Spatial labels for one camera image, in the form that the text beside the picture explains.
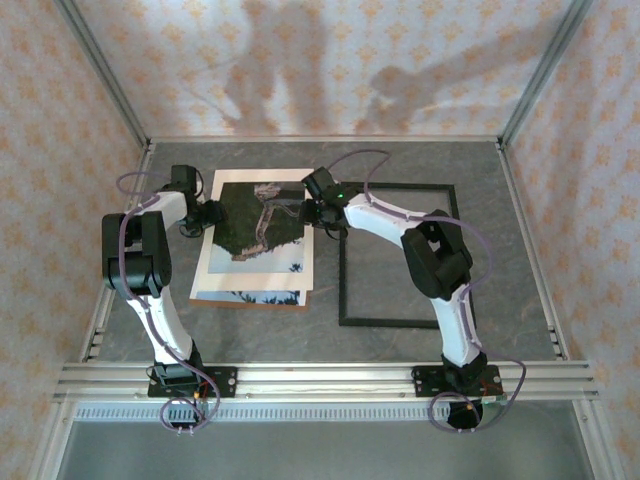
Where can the Great Wall photo print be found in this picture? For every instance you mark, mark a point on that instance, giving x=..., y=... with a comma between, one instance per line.
x=250, y=225

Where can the white picture mat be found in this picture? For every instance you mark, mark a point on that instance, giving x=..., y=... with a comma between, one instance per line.
x=250, y=281

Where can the brown backing board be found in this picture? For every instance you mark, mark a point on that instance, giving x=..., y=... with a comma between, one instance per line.
x=260, y=306

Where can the black picture frame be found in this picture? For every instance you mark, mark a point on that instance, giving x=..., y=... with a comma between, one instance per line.
x=390, y=322

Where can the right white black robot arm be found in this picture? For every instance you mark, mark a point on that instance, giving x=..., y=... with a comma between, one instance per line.
x=455, y=325

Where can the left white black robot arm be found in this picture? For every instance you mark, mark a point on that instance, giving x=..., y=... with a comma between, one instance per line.
x=165, y=330

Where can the small green circuit board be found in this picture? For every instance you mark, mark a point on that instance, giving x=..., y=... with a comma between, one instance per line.
x=495, y=400

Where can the aluminium table edge rail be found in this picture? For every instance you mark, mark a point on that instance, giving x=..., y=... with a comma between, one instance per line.
x=325, y=138

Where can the aluminium table side rail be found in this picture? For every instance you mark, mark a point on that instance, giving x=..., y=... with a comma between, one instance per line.
x=97, y=330
x=532, y=250

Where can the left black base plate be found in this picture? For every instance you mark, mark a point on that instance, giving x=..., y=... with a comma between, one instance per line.
x=225, y=382

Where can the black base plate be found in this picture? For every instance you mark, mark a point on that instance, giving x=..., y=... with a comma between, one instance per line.
x=225, y=382
x=425, y=382

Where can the long aluminium mounting rail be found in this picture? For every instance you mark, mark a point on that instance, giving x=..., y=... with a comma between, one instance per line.
x=325, y=382

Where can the aluminium corner post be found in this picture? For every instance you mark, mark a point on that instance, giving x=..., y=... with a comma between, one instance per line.
x=546, y=65
x=102, y=65

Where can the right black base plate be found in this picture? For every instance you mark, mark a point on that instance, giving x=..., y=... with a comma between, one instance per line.
x=425, y=382

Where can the aluminium frame leg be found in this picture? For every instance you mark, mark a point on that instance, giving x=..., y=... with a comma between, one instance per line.
x=52, y=445
x=595, y=445

